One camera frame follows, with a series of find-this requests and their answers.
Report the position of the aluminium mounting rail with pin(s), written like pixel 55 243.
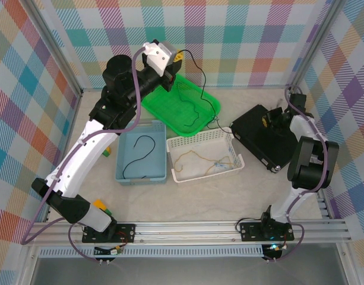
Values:
pixel 184 231

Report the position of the black flat case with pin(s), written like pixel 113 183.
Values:
pixel 253 133

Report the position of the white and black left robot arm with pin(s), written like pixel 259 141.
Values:
pixel 80 154

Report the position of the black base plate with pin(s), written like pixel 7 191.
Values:
pixel 250 231
pixel 125 233

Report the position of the green plastic mesh tray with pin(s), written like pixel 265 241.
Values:
pixel 170 110

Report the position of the white perforated plastic basket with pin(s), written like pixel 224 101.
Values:
pixel 199 166

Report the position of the aluminium frame post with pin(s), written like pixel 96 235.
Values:
pixel 315 44
pixel 57 50

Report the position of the yellow and green block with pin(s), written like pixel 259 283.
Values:
pixel 99 204

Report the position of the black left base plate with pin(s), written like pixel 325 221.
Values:
pixel 125 233

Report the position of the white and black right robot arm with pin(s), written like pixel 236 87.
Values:
pixel 312 163

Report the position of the blue plastic bin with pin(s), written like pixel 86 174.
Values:
pixel 141 166

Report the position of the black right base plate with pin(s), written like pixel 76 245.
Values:
pixel 250 231

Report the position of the small green yellow block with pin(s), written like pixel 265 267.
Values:
pixel 107 152

